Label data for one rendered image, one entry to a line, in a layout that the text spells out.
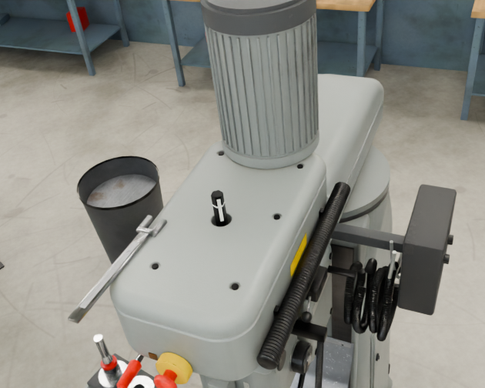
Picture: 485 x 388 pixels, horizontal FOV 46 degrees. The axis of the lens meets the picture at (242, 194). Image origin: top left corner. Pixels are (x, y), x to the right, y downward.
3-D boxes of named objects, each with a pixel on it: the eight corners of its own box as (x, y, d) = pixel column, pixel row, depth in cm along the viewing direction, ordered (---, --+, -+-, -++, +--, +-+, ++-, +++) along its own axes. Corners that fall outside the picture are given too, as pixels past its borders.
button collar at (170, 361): (190, 389, 94) (184, 368, 90) (158, 378, 96) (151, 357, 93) (195, 379, 96) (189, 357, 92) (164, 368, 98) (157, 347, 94)
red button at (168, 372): (175, 399, 92) (171, 386, 89) (154, 392, 93) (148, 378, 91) (185, 382, 94) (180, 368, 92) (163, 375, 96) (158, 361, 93)
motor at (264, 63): (301, 177, 108) (292, 14, 88) (207, 161, 115) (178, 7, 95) (331, 121, 122) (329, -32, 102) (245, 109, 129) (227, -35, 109)
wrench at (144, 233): (83, 326, 86) (81, 322, 86) (63, 319, 88) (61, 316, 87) (167, 222, 102) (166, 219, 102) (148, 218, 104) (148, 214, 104)
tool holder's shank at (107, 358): (102, 359, 164) (91, 336, 157) (112, 355, 165) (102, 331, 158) (104, 368, 162) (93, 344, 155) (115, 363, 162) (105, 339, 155)
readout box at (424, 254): (438, 319, 125) (449, 252, 112) (396, 309, 129) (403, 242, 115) (450, 255, 139) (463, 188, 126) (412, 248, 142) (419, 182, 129)
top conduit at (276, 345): (277, 372, 90) (275, 360, 88) (252, 366, 92) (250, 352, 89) (350, 195, 121) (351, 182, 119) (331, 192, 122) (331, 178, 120)
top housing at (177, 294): (251, 396, 92) (240, 336, 82) (115, 352, 101) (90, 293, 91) (332, 209, 124) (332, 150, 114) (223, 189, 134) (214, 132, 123)
